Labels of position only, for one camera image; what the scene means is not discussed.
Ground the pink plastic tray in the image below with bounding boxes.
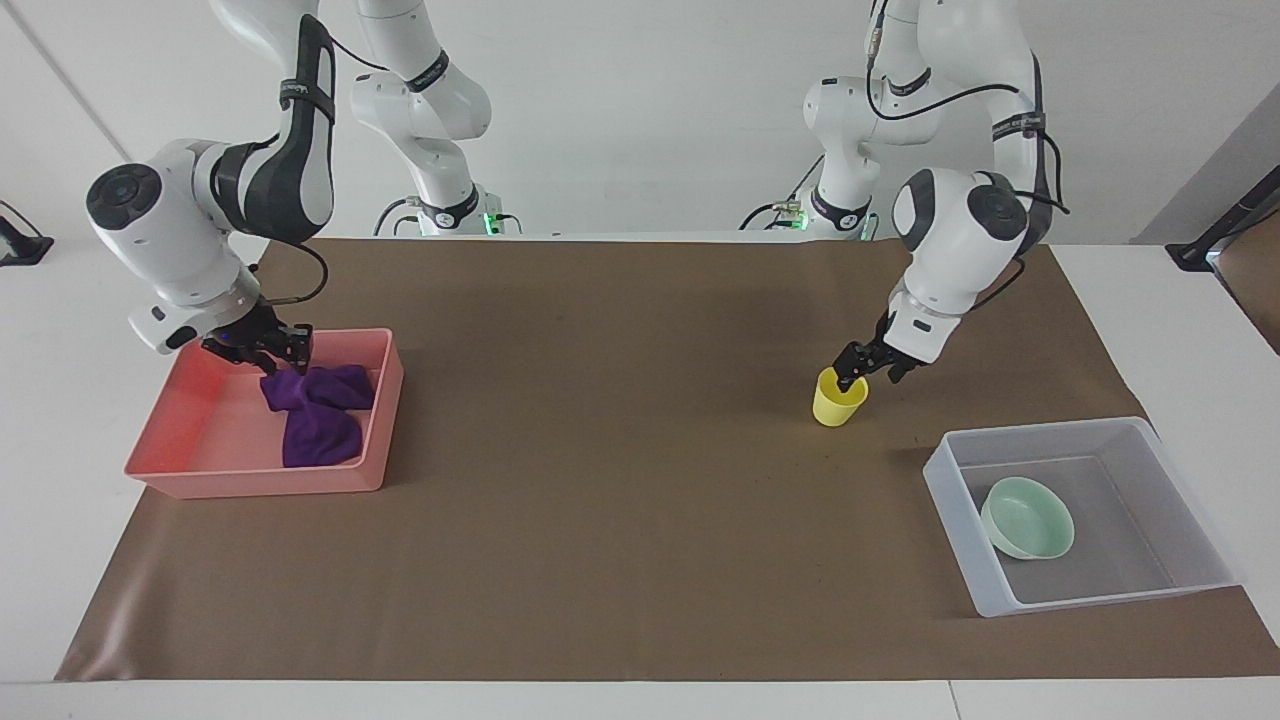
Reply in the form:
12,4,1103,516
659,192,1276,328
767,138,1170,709
124,327,405,500

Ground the pale green bowl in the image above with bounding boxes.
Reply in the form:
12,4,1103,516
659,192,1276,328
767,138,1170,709
979,476,1077,562

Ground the yellow plastic cup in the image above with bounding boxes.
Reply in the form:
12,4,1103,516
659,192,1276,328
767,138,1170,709
812,367,870,429

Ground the purple cloth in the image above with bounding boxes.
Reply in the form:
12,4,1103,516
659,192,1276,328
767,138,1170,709
260,364,378,469

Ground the black cable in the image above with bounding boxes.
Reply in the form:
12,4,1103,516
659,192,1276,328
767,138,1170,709
256,238,330,307
975,254,1030,314
374,197,423,239
739,154,827,233

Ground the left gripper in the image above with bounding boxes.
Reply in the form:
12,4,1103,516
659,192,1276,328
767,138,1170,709
835,314,917,394

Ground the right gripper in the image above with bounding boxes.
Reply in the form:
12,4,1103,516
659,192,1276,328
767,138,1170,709
200,298,315,378

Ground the black stand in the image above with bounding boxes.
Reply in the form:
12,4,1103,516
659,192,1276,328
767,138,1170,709
1165,165,1280,273
0,199,55,268

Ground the translucent white plastic box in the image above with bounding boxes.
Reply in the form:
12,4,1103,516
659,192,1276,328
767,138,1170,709
922,416,1240,619

